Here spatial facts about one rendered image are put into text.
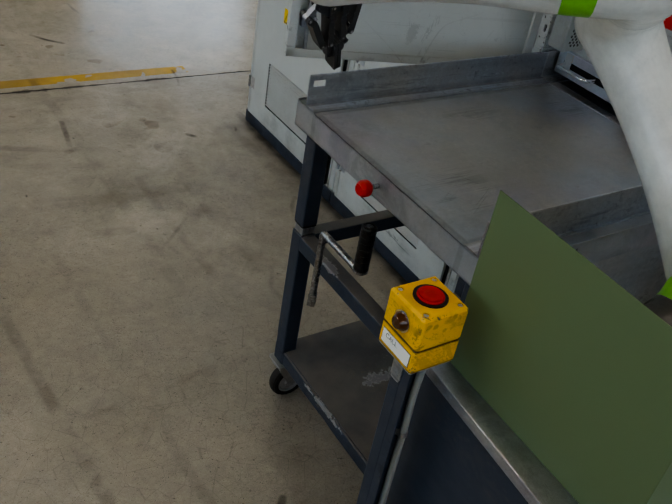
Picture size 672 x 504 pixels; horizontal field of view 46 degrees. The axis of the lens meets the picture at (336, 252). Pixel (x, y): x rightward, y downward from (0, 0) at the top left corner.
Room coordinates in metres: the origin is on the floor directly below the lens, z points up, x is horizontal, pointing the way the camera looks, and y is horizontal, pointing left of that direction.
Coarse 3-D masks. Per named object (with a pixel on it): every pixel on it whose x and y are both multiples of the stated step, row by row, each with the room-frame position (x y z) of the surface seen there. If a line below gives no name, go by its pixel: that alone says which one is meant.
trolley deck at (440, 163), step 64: (320, 128) 1.45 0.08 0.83; (384, 128) 1.47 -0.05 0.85; (448, 128) 1.52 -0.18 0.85; (512, 128) 1.58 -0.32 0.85; (576, 128) 1.65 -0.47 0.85; (384, 192) 1.27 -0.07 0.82; (448, 192) 1.26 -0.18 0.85; (512, 192) 1.30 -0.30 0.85; (576, 192) 1.35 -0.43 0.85; (448, 256) 1.11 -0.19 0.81
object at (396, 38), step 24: (288, 24) 1.77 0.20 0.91; (360, 24) 1.84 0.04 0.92; (384, 24) 1.86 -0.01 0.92; (408, 24) 1.88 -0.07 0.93; (432, 24) 1.90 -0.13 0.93; (456, 24) 1.92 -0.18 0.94; (480, 24) 1.94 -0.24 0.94; (504, 24) 1.96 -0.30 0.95; (528, 24) 1.98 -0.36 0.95; (288, 48) 1.76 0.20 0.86; (312, 48) 1.81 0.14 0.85; (360, 48) 1.85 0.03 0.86; (384, 48) 1.87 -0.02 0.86; (408, 48) 1.89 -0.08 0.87; (432, 48) 1.91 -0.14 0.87; (456, 48) 1.93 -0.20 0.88; (480, 48) 1.95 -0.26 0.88; (504, 48) 1.97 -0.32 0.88; (528, 48) 1.96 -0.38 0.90
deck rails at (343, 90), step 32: (416, 64) 1.67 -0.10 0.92; (448, 64) 1.72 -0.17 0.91; (480, 64) 1.78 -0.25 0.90; (512, 64) 1.85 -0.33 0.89; (544, 64) 1.92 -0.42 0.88; (320, 96) 1.52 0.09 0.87; (352, 96) 1.57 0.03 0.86; (384, 96) 1.62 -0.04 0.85; (416, 96) 1.65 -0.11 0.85; (640, 192) 1.29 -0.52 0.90; (544, 224) 1.15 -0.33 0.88; (576, 224) 1.20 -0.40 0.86; (608, 224) 1.25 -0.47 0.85
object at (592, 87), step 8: (560, 56) 1.93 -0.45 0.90; (576, 56) 1.89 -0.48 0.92; (576, 64) 1.89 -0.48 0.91; (584, 64) 1.87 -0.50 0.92; (560, 72) 1.92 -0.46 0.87; (576, 72) 1.88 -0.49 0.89; (584, 72) 1.86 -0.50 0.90; (592, 72) 1.84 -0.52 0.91; (576, 80) 1.87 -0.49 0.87; (592, 88) 1.83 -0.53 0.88; (600, 88) 1.82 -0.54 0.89; (600, 96) 1.81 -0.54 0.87
